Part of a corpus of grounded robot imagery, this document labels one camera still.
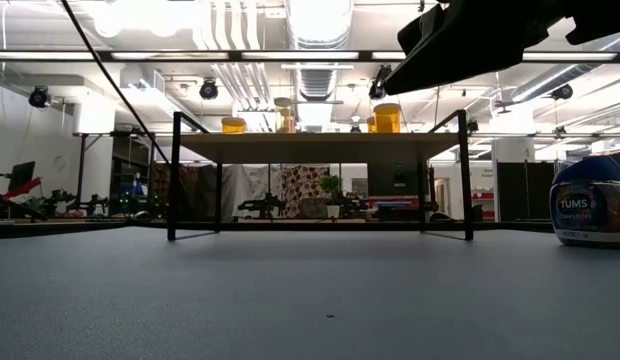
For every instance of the small clear yellow pill bottle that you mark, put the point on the small clear yellow pill bottle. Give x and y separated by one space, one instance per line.
285 120

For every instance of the blue Tums bottle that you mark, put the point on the blue Tums bottle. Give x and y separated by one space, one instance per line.
590 210

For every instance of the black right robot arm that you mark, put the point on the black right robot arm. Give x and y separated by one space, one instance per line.
605 20

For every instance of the black background robot arm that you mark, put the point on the black background robot arm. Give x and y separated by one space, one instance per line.
262 205

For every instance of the wooden shelf black metal legs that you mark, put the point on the wooden shelf black metal legs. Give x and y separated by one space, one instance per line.
315 147

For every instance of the black ceiling spotlight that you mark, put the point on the black ceiling spotlight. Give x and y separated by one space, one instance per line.
562 91
208 89
38 96
377 86

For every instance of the black room partition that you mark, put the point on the black room partition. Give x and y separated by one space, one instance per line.
525 190

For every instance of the green plant white pot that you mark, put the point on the green plant white pot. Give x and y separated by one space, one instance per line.
331 195

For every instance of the patterned hanging cloth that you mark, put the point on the patterned hanging cloth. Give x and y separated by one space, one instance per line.
300 192

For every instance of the white hanging cloth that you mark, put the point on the white hanging cloth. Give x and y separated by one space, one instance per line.
247 190

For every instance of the blue-grey table mat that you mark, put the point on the blue-grey table mat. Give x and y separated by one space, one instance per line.
290 300

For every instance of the white air vent box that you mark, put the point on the white air vent box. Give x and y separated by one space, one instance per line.
145 90

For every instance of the black background monitor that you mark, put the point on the black background monitor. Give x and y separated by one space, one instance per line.
21 175

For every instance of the silver round air duct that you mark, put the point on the silver round air duct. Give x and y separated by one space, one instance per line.
317 80

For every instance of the black aluminium rig frame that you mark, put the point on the black aluminium rig frame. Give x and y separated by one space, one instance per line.
90 226

